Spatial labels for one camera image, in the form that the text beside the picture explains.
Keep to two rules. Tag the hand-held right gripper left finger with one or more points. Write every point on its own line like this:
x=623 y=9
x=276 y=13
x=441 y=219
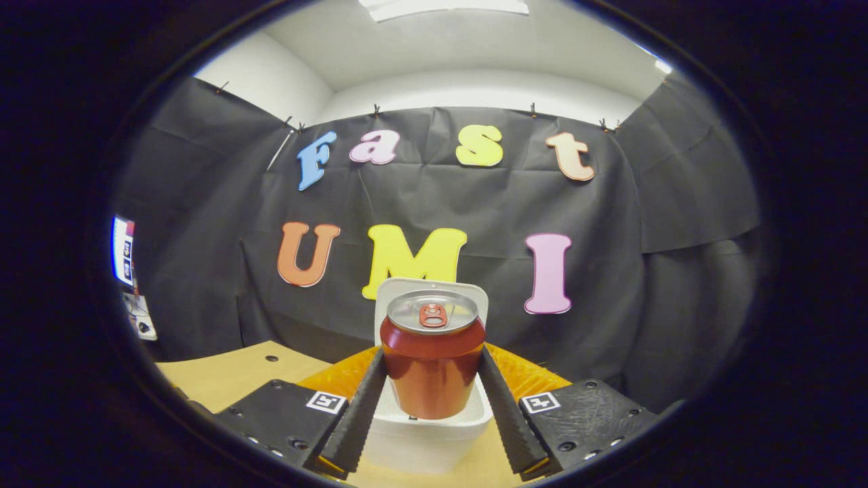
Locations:
x=359 y=413

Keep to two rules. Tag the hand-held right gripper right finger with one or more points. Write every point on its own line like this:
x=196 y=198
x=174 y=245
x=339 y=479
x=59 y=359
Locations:
x=508 y=413

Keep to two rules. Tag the white desktop garbage bin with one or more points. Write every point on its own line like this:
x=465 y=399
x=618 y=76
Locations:
x=434 y=447

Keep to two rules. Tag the red pop can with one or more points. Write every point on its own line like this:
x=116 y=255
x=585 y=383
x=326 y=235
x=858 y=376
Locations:
x=434 y=373

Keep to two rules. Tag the wooden desktop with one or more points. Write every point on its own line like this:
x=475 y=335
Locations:
x=224 y=379

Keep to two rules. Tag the black backdrop cloth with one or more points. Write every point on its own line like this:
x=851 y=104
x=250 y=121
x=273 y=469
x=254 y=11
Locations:
x=610 y=271

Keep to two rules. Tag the white side desk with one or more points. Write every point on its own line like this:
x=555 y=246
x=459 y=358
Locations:
x=139 y=312

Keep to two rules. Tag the computer monitor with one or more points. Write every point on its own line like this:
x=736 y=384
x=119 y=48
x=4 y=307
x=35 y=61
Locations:
x=123 y=251

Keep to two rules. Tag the ceiling light panel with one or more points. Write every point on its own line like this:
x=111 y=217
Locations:
x=444 y=7

